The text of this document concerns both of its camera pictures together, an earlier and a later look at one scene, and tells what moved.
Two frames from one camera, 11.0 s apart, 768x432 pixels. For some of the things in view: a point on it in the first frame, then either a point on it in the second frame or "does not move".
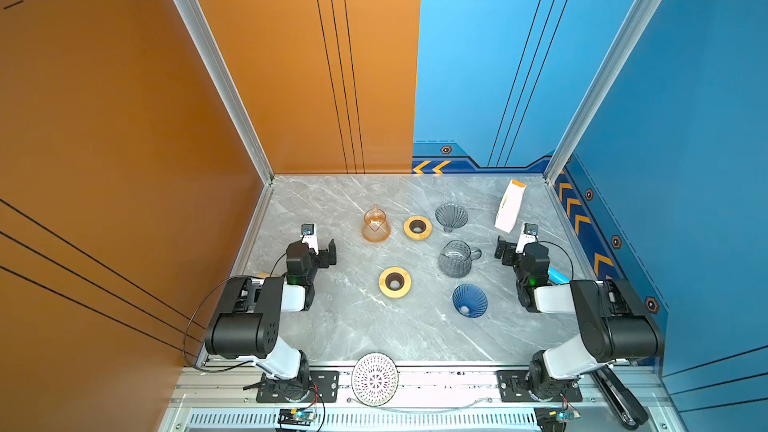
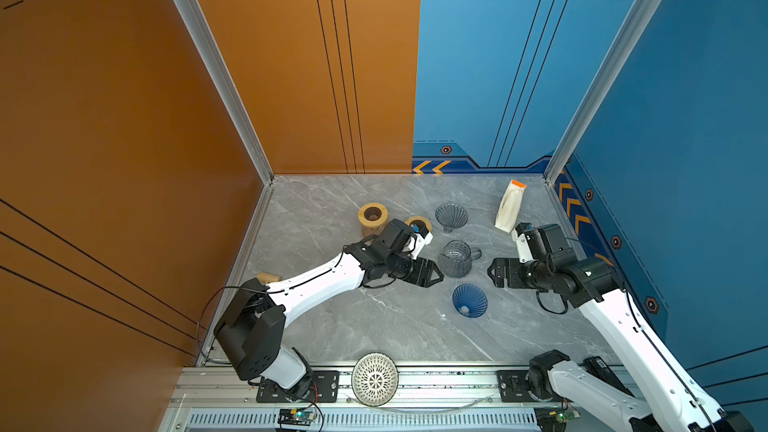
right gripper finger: (506, 251) → (506, 272)
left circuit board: (295, 416) does not move
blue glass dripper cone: (470, 301) does not move
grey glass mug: (456, 258) does not move
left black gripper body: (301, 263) → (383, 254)
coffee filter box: (508, 212) does not move
